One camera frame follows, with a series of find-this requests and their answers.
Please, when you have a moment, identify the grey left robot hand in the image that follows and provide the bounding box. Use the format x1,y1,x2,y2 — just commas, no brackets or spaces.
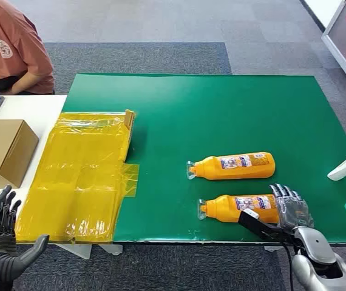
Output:
0,184,50,275

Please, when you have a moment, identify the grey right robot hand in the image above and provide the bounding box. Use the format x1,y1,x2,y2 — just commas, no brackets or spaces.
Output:
269,183,315,233

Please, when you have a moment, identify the orange bottle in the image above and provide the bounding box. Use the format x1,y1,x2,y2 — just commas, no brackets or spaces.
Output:
197,194,280,224
186,152,276,181

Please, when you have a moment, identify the brown cardboard box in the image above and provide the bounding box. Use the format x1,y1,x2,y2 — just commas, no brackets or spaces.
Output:
0,118,40,189

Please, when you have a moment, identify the yellow plastic-wrapped cardboard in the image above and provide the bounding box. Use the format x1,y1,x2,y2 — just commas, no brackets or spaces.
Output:
15,109,140,244

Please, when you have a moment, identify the green table mat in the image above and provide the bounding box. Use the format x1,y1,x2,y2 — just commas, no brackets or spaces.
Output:
62,73,346,244

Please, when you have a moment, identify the person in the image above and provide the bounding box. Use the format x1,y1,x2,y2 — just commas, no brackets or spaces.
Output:
0,0,55,96

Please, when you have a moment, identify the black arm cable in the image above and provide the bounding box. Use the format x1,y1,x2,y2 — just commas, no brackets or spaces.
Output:
282,242,294,291

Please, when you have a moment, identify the white table support bracket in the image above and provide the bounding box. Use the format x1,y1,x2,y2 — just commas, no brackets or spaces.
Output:
55,242,124,261

